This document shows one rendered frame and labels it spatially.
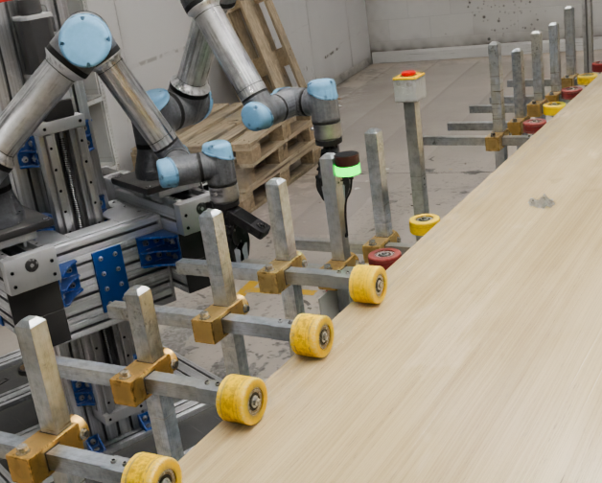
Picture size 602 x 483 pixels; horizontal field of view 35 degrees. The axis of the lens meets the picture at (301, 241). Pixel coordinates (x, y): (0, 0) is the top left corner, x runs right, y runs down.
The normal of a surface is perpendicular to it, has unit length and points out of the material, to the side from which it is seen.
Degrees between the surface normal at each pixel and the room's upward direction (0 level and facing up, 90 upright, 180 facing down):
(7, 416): 0
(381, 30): 90
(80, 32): 85
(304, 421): 0
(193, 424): 0
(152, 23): 90
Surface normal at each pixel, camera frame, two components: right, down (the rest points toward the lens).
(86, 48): 0.29, 0.20
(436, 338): -0.13, -0.93
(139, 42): 0.91, 0.02
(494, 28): -0.39, 0.36
